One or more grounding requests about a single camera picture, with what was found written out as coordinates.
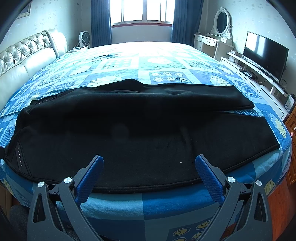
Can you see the white dressing table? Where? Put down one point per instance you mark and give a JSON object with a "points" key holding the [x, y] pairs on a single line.
{"points": [[213, 47]]}

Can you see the white tufted leather headboard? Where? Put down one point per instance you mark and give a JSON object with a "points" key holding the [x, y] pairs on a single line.
{"points": [[22, 60]]}

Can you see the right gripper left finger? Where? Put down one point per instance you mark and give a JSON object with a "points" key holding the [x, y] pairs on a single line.
{"points": [[55, 212]]}

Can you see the brown wooden cabinet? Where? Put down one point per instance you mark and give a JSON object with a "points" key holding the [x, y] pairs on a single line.
{"points": [[290, 124]]}

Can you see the black pants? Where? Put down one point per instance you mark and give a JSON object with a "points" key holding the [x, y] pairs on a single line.
{"points": [[147, 135]]}

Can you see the left blue curtain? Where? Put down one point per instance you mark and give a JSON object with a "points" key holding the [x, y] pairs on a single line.
{"points": [[100, 23]]}

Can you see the black flat television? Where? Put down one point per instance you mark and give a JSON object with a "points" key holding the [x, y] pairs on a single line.
{"points": [[267, 54]]}

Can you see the white desk fan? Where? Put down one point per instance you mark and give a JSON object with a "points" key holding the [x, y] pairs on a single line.
{"points": [[84, 39]]}

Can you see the right blue curtain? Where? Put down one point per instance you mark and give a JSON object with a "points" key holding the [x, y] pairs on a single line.
{"points": [[187, 16]]}

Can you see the blue curtain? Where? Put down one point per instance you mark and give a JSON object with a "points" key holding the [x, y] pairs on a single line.
{"points": [[100, 23], [187, 16]]}

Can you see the white oval vanity mirror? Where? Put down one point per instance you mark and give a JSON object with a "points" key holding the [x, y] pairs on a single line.
{"points": [[222, 24]]}

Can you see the framed wall picture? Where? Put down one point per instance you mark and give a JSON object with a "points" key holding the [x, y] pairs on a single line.
{"points": [[25, 12]]}

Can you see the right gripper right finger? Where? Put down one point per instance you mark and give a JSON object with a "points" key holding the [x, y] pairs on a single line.
{"points": [[243, 212]]}

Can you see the bedroom window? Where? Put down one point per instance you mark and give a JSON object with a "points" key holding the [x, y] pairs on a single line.
{"points": [[141, 11]]}

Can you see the white tv stand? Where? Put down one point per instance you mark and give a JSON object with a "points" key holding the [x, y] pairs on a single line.
{"points": [[268, 89]]}

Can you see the blue patterned bed sheet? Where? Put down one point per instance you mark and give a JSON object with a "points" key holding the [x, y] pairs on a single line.
{"points": [[179, 214]]}

